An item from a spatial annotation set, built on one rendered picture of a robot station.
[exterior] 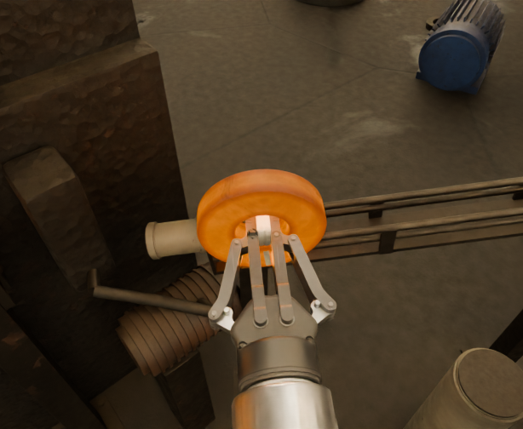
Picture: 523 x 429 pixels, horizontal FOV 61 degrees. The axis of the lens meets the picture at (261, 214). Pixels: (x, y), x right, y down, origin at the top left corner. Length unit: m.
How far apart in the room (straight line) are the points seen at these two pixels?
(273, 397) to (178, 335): 0.45
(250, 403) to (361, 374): 0.98
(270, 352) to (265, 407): 0.05
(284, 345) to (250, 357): 0.03
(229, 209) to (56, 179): 0.28
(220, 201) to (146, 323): 0.38
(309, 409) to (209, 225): 0.23
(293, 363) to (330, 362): 0.95
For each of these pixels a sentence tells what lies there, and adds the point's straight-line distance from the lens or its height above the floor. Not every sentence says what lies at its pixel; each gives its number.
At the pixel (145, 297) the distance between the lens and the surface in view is 0.78.
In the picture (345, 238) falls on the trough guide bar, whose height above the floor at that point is 0.68.
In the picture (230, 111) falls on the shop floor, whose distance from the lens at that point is 2.12.
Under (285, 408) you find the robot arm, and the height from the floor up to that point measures 0.87.
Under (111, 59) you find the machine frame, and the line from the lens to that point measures 0.76.
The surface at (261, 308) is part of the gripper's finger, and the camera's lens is 0.44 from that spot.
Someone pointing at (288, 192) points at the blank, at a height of 0.89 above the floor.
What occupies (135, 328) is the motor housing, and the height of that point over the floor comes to 0.53.
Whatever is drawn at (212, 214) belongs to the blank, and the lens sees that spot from 0.50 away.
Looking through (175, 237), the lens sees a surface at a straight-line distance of 0.70.
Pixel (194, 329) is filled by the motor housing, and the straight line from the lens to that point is 0.82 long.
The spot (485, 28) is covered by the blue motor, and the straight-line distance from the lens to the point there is 2.36.
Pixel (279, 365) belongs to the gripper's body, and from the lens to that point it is 0.40.
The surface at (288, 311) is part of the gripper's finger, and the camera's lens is 0.44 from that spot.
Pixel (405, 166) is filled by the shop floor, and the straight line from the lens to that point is 1.92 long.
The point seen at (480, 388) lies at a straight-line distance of 0.83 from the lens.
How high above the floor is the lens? 1.23
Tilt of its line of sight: 48 degrees down
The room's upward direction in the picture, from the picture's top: straight up
